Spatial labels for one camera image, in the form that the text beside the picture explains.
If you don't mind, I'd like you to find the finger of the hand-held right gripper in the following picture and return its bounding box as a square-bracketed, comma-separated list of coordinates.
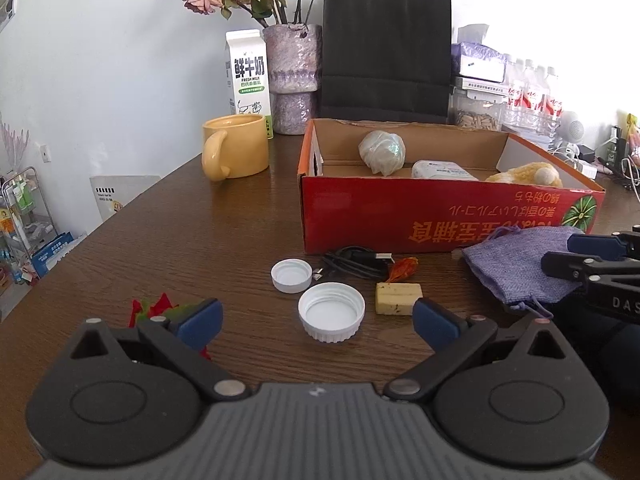
[567, 231, 640, 261]
[541, 251, 640, 286]

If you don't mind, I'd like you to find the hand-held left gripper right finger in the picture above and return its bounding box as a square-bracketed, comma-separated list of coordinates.
[384, 298, 566, 402]

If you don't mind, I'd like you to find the flat white box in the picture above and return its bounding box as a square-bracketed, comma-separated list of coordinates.
[452, 80, 508, 94]

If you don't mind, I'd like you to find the white paper pamphlet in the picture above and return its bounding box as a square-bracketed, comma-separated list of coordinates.
[90, 175, 162, 221]

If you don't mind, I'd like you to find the red green fabric flower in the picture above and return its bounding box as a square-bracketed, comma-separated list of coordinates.
[130, 294, 213, 361]

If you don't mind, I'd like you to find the yellow ceramic mug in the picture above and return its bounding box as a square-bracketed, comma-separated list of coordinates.
[201, 114, 270, 182]

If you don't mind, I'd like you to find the purple cloth drawstring pouch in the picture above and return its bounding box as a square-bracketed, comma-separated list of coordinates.
[462, 226, 586, 318]

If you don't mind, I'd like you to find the small white bottle cap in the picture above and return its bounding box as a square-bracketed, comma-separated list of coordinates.
[271, 258, 313, 294]

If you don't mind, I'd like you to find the clear jar of seeds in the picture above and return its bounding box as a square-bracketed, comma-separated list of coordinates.
[452, 91, 506, 132]

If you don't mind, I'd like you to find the red cardboard box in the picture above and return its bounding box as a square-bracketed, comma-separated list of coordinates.
[297, 118, 607, 256]

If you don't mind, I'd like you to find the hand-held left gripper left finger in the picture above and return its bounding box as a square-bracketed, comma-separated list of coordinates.
[70, 298, 251, 402]

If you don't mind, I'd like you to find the black usb cable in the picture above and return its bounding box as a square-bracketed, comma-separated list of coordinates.
[312, 246, 396, 283]

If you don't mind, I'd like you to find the large ridged white cap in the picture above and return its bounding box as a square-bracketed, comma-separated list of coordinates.
[298, 282, 366, 345]

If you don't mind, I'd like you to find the purple tissue pack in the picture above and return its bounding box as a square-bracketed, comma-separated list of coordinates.
[451, 24, 508, 83]

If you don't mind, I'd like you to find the purple textured vase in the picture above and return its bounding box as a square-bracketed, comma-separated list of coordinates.
[262, 23, 323, 136]

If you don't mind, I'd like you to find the white milk carton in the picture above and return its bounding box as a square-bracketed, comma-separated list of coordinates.
[225, 29, 274, 140]

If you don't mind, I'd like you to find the white round desk gadget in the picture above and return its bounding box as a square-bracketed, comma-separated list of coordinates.
[560, 110, 586, 144]

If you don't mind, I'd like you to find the white earphone cable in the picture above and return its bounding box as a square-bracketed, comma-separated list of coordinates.
[549, 142, 601, 173]

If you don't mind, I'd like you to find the clear plastic bag bundle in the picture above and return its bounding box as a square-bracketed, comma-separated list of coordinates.
[358, 130, 406, 177]

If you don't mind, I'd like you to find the pale yellow block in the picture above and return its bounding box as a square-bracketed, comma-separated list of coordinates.
[375, 282, 424, 316]

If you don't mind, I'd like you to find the clear plastic container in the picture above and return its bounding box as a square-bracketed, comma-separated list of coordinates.
[411, 160, 481, 182]

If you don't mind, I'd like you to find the white yellow plush toy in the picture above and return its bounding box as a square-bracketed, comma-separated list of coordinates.
[484, 162, 563, 188]

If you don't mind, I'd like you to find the black paper bag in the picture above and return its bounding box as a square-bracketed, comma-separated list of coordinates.
[320, 0, 453, 125]

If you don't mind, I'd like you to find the blue white carton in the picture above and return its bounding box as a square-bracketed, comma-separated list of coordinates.
[27, 231, 88, 281]

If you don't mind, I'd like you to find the metal wire rack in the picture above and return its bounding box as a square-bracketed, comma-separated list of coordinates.
[0, 167, 51, 286]

